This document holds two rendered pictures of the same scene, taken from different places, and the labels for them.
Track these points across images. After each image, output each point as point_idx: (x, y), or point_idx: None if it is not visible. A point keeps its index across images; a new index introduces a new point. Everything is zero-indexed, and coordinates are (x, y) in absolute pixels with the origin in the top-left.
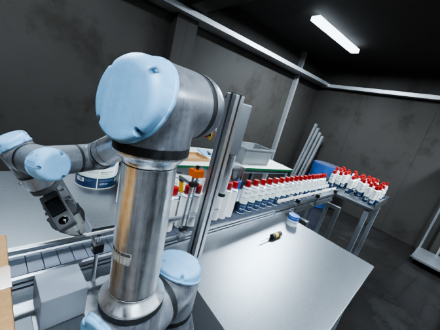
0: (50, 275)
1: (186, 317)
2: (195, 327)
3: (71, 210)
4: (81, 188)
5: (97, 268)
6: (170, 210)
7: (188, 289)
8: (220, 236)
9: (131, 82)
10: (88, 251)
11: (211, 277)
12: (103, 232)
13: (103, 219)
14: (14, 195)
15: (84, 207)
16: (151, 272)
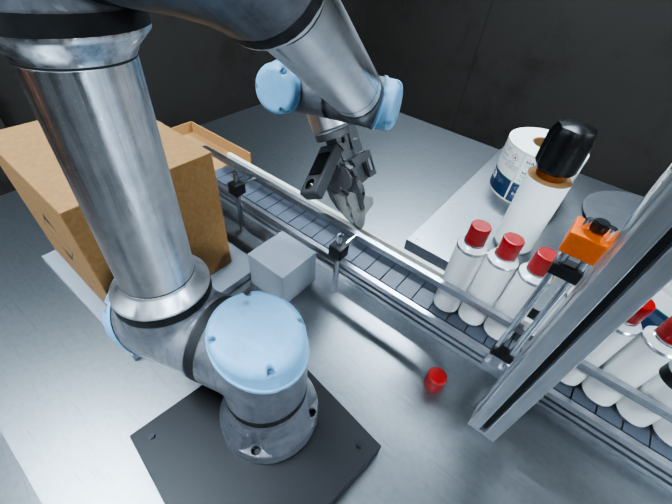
0: (285, 241)
1: (238, 417)
2: (290, 465)
3: (345, 183)
4: (484, 188)
5: (354, 285)
6: (508, 298)
7: (218, 373)
8: (633, 487)
9: None
10: (360, 256)
11: (445, 486)
12: (369, 241)
13: (437, 239)
14: (421, 161)
15: (445, 210)
16: (108, 259)
